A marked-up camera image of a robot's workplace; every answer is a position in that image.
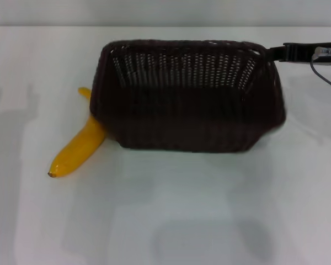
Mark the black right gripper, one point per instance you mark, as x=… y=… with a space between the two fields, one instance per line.
x=300 y=53

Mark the dark brown woven basket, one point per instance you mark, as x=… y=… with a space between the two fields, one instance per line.
x=182 y=118

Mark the yellow banana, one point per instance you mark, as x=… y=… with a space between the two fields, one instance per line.
x=74 y=151

